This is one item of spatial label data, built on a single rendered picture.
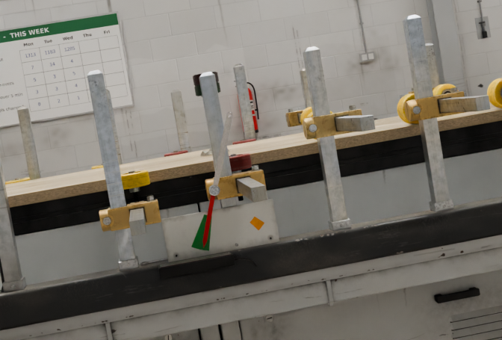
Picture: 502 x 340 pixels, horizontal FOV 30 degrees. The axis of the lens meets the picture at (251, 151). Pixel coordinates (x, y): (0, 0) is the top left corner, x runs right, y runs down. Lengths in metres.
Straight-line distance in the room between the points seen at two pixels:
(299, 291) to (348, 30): 7.45
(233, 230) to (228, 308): 0.19
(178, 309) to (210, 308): 0.07
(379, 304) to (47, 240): 0.87
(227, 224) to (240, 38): 7.29
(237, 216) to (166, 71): 7.20
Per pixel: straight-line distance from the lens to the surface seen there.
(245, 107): 3.25
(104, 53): 9.31
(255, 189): 1.87
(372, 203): 2.44
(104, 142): 2.14
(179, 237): 2.15
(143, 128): 9.30
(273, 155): 2.37
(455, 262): 2.32
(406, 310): 2.54
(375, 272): 2.27
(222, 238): 2.16
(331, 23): 9.54
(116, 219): 2.15
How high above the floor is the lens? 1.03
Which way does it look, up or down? 3 degrees down
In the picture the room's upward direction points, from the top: 10 degrees counter-clockwise
